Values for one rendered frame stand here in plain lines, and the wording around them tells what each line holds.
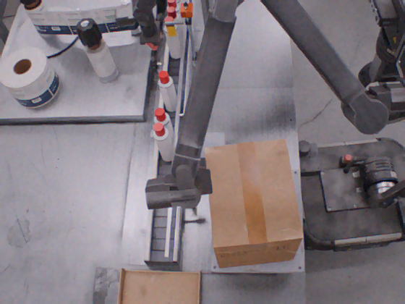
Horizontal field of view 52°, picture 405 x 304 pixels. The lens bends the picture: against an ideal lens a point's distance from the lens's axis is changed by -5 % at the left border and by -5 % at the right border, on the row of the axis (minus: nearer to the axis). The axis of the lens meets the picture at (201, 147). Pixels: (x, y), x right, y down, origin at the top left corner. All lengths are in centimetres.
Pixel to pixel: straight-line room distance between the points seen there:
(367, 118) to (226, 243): 49
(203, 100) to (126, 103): 82
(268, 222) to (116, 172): 67
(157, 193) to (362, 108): 48
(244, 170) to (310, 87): 160
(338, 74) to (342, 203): 130
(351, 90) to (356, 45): 211
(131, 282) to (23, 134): 77
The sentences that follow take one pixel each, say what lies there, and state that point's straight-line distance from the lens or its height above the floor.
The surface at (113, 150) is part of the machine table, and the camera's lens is 166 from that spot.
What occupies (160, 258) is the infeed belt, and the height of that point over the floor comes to 88.
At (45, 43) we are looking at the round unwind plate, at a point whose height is 89.
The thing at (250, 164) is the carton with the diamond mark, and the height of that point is 112.
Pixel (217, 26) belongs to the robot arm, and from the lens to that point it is 86.
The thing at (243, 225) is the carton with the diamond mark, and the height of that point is 112.
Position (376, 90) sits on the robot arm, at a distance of 97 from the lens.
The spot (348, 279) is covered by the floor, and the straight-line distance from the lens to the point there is 233.
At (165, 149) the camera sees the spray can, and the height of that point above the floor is 98.
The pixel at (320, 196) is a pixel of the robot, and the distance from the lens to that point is 217.
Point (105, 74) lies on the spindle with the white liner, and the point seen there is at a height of 93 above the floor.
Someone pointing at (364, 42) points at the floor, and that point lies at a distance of 307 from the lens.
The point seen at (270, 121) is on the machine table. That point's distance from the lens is 164.
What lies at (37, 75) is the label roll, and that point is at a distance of 172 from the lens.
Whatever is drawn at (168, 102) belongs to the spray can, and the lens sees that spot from 157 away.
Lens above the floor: 224
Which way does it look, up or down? 62 degrees down
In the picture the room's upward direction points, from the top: 12 degrees counter-clockwise
